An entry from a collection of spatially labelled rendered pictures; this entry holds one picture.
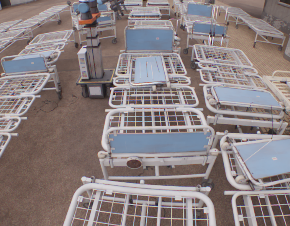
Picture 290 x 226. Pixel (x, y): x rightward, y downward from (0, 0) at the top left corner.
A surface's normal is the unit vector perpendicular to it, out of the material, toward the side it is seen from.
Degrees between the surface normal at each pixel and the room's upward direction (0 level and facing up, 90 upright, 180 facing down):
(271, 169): 5
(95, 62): 90
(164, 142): 90
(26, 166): 0
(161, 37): 90
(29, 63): 90
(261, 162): 5
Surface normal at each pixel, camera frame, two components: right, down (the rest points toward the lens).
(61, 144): 0.00, -0.78
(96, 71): 0.00, 0.62
